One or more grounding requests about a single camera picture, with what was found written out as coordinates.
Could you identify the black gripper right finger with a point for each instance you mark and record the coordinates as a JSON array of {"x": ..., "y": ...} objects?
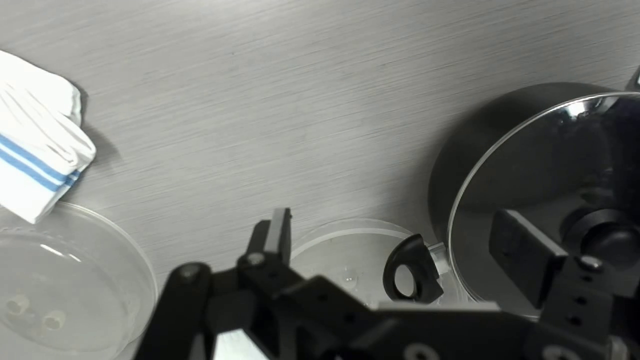
[{"x": 527, "y": 257}]

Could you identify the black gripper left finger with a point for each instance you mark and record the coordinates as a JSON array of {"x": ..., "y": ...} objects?
[{"x": 277, "y": 240}]

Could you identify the glass lid with black knob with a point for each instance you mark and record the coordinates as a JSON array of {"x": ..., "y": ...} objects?
[{"x": 532, "y": 173}]

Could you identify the white towel with blue stripes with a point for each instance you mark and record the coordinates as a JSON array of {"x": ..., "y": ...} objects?
[{"x": 32, "y": 140}]

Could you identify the large clear plastic cover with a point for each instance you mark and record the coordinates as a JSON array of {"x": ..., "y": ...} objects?
[{"x": 61, "y": 281}]

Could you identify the clear glass round dish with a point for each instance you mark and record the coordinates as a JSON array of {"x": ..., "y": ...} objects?
[{"x": 347, "y": 257}]

